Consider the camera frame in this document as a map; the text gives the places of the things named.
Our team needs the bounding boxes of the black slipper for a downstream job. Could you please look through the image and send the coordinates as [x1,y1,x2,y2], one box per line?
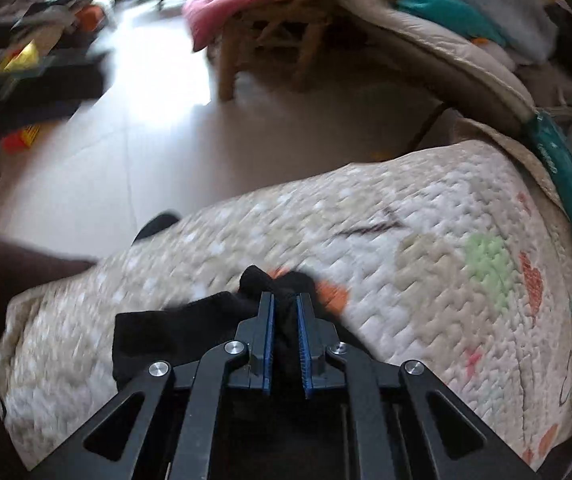
[134,213,181,244]

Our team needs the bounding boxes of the black pants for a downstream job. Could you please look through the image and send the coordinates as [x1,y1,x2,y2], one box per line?
[112,266,367,401]

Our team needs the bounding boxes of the teal cloth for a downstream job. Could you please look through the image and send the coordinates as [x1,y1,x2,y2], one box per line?
[397,0,508,47]

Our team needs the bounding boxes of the wooden chair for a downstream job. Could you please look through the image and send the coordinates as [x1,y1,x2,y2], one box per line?
[208,0,351,101]

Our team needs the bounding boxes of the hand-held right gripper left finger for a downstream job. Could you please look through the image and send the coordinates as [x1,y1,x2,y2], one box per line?
[30,292,275,480]

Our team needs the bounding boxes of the beige padded mattress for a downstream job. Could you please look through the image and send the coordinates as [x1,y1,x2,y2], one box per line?
[336,0,536,136]

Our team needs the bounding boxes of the green packet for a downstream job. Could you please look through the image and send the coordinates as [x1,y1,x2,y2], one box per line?
[526,110,572,278]

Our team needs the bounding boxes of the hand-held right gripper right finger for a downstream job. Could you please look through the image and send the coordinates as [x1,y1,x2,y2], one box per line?
[296,293,541,480]

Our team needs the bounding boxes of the pile of clothes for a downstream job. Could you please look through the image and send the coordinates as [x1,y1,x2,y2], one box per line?
[0,0,129,156]

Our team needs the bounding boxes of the pink cushion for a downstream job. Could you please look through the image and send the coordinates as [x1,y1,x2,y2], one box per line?
[183,0,287,52]

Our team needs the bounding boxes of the printed quilted blanket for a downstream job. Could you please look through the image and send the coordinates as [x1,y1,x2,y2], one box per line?
[0,140,572,471]

